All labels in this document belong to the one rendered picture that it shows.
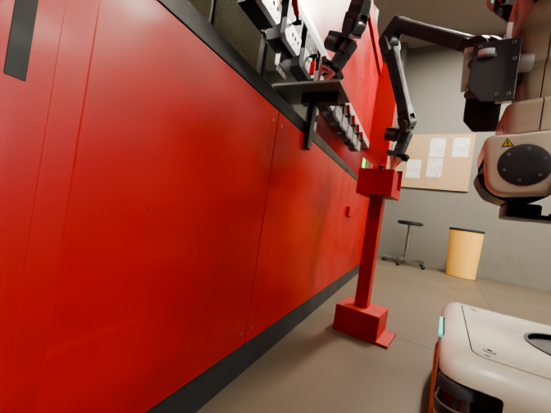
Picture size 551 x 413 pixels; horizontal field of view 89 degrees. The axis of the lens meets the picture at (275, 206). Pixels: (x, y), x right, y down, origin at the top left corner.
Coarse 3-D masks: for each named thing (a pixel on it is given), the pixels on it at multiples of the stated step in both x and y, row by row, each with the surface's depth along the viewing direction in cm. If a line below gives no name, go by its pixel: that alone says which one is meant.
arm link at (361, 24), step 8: (352, 0) 96; (360, 0) 94; (368, 0) 95; (352, 8) 97; (360, 8) 95; (368, 8) 97; (344, 16) 99; (352, 16) 97; (360, 16) 96; (368, 16) 99; (360, 24) 99; (352, 32) 99; (360, 32) 101
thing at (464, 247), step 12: (456, 228) 368; (456, 240) 367; (468, 240) 358; (480, 240) 358; (456, 252) 366; (468, 252) 357; (456, 264) 364; (468, 264) 357; (456, 276) 363; (468, 276) 358
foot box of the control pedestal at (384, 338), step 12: (348, 300) 142; (336, 312) 133; (348, 312) 130; (360, 312) 127; (372, 312) 128; (384, 312) 132; (336, 324) 133; (348, 324) 129; (360, 324) 127; (372, 324) 124; (384, 324) 135; (360, 336) 126; (372, 336) 123; (384, 336) 130
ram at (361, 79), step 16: (304, 0) 117; (320, 0) 132; (336, 0) 153; (304, 16) 120; (320, 16) 135; (336, 16) 156; (320, 32) 138; (368, 32) 234; (320, 48) 140; (368, 48) 242; (352, 64) 200; (368, 64) 250; (352, 80) 206; (368, 80) 260; (352, 96) 212; (368, 96) 269; (352, 112) 219; (368, 112) 281; (368, 128) 292
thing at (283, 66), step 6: (282, 48) 112; (276, 54) 112; (282, 54) 113; (288, 54) 117; (276, 60) 112; (282, 60) 113; (288, 60) 118; (276, 66) 112; (282, 66) 114; (288, 66) 118; (282, 72) 116; (288, 72) 119
